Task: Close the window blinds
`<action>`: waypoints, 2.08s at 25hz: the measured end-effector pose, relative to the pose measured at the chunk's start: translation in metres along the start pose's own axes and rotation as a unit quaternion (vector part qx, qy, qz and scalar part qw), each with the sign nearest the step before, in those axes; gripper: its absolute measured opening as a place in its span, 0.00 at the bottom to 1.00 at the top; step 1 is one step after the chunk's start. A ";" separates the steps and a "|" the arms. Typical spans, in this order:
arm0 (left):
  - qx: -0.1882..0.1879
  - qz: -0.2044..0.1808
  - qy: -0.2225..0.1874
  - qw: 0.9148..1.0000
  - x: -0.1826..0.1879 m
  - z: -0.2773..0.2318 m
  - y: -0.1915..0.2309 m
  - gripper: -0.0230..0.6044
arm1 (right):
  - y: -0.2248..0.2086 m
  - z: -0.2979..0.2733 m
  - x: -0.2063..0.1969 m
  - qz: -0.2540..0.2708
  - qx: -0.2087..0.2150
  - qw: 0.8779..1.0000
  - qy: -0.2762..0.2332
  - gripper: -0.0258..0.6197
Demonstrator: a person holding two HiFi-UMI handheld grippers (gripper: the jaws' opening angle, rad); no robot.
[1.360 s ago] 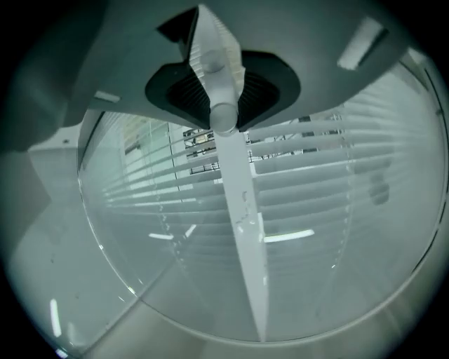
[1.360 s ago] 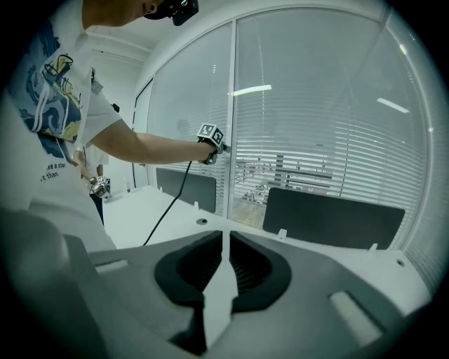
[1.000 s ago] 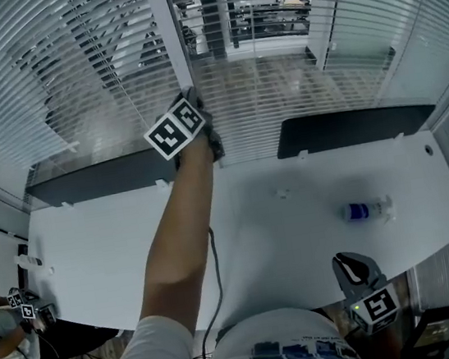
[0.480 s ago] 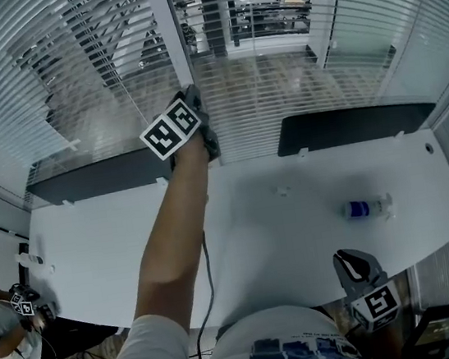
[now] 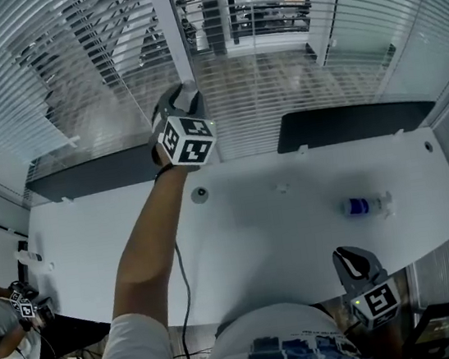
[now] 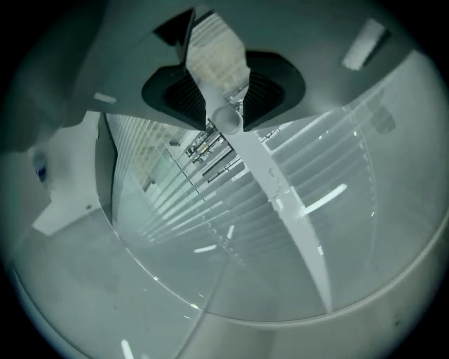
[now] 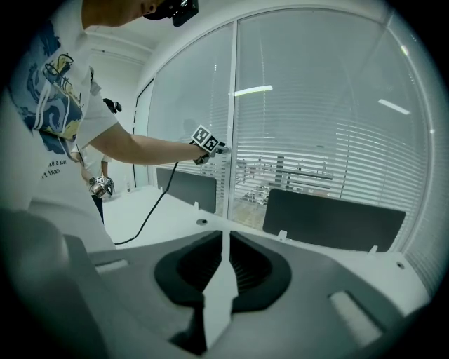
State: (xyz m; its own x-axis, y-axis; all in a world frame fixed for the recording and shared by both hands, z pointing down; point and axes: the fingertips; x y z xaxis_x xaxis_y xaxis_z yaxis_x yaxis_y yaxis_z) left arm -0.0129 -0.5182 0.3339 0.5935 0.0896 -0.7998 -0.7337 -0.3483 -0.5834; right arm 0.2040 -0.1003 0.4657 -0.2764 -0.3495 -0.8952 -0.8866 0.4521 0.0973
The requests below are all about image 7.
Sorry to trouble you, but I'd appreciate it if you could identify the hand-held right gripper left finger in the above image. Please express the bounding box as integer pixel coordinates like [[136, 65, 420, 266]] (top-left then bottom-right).
[[88, 230, 224, 359]]

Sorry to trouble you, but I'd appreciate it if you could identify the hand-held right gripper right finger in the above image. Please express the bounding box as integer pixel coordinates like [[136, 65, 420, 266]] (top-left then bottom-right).
[[217, 231, 422, 359]]

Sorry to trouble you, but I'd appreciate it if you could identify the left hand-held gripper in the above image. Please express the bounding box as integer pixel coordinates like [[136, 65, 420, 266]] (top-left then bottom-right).
[[190, 123, 231, 166]]

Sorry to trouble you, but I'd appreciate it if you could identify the person's left forearm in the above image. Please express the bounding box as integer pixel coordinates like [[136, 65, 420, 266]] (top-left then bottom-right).
[[83, 122, 199, 168]]

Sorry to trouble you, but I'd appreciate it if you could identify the black desk divider panel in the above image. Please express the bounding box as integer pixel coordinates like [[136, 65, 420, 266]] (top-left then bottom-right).
[[262, 188, 406, 253], [156, 167, 217, 215]]

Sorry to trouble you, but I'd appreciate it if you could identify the person's white printed t-shirt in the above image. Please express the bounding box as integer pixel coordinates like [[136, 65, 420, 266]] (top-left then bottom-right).
[[6, 17, 119, 248]]

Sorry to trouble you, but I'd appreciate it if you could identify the person's head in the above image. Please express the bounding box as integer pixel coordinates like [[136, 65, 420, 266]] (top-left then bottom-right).
[[81, 0, 166, 28]]

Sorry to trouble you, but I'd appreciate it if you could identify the white window frame post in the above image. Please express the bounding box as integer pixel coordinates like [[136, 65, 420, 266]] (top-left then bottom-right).
[[224, 19, 240, 220]]

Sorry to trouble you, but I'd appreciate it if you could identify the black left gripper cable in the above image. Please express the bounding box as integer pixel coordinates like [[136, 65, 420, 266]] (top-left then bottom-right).
[[114, 160, 180, 246]]

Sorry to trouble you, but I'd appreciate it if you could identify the black head-worn camera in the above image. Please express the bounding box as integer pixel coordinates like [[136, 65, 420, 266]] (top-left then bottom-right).
[[143, 0, 200, 28]]

